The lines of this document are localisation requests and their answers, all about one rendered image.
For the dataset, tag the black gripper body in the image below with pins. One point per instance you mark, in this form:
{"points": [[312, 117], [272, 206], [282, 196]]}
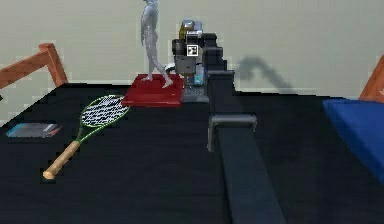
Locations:
{"points": [[179, 47]]}

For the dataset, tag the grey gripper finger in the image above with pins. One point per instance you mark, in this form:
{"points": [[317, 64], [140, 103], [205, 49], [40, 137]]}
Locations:
{"points": [[169, 66]]}

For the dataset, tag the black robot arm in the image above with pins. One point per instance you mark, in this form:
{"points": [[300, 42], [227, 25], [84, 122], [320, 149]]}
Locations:
{"points": [[246, 173]]}

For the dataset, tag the grey human figure statue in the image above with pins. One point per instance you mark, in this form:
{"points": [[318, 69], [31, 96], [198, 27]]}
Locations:
{"points": [[150, 36]]}

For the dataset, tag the red flat box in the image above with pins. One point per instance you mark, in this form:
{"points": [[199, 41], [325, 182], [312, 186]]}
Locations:
{"points": [[153, 94]]}

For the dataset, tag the grey laptop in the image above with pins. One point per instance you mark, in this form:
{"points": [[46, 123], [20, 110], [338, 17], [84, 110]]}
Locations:
{"points": [[195, 94]]}

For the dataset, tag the green tennis racket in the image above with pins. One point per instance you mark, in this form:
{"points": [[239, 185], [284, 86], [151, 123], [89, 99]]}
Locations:
{"points": [[103, 111]]}

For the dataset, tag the grey blue book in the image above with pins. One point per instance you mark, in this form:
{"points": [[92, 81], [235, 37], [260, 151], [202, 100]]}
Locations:
{"points": [[31, 130]]}

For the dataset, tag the blue pillow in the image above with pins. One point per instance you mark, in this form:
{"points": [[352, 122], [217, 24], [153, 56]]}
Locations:
{"points": [[360, 130]]}

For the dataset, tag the black bed with wooden frame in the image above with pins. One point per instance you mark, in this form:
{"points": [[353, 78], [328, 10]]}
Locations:
{"points": [[150, 166]]}

